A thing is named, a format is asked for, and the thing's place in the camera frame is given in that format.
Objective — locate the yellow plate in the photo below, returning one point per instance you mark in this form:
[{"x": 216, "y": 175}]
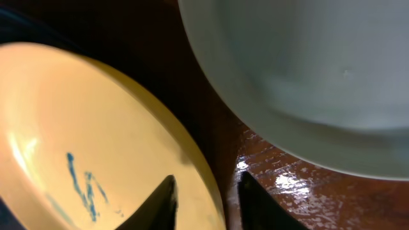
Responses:
[{"x": 83, "y": 146}]

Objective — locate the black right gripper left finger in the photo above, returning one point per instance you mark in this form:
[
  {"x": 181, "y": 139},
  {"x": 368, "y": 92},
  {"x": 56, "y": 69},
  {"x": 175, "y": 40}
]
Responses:
[{"x": 158, "y": 211}]

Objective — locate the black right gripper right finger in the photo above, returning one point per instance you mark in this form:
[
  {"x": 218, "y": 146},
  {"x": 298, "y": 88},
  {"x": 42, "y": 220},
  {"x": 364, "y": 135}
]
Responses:
[{"x": 259, "y": 211}]

